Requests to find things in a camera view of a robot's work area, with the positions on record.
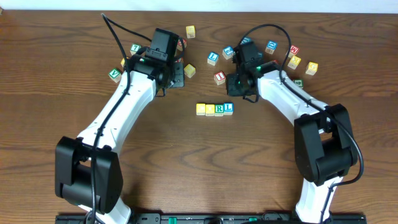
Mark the blue l block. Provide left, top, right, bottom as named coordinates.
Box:
left=207, top=52, right=219, bottom=66
left=223, top=103, right=234, bottom=115

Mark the green R block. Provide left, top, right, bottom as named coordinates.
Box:
left=215, top=104, right=224, bottom=116

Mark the yellow C block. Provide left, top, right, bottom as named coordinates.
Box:
left=196, top=103, right=206, bottom=116

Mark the yellow O block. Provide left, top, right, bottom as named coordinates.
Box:
left=205, top=104, right=215, bottom=116

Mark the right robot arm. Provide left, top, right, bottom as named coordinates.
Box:
left=226, top=62, right=363, bottom=223

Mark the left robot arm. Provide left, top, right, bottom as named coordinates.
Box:
left=55, top=55, right=184, bottom=223

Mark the yellow S block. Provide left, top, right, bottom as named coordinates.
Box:
left=183, top=63, right=196, bottom=78

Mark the red I block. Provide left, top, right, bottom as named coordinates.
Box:
left=214, top=71, right=226, bottom=85

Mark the red U block left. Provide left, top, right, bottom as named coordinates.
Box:
left=177, top=39, right=187, bottom=52

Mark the blue 2 block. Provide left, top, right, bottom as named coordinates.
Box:
left=222, top=46, right=234, bottom=60

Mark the blue D block left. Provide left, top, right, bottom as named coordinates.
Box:
left=241, top=37, right=252, bottom=44

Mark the blue d block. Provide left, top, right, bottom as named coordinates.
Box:
left=265, top=40, right=278, bottom=55
left=241, top=37, right=252, bottom=44

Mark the blue D block right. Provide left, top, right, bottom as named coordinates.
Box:
left=265, top=40, right=278, bottom=55

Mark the yellow block top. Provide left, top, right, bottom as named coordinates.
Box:
left=186, top=26, right=196, bottom=39

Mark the green 7 block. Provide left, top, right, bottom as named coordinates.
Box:
left=129, top=44, right=142, bottom=55

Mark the yellow K block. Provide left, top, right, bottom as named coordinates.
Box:
left=287, top=55, right=301, bottom=70

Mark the green 4 block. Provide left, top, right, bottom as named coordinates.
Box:
left=293, top=79, right=303, bottom=89

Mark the green V block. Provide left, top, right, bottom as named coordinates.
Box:
left=108, top=68, right=122, bottom=83

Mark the red M block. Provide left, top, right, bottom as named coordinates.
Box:
left=288, top=45, right=300, bottom=58

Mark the yellow G block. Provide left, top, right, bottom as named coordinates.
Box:
left=305, top=62, right=318, bottom=75

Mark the right black cable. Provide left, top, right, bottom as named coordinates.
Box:
left=236, top=23, right=365, bottom=223

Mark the black cable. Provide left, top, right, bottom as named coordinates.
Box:
left=84, top=12, right=187, bottom=224
left=236, top=23, right=365, bottom=223

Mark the left black cable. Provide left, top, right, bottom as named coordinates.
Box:
left=84, top=12, right=187, bottom=224

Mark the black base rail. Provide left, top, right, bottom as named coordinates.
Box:
left=55, top=212, right=368, bottom=224

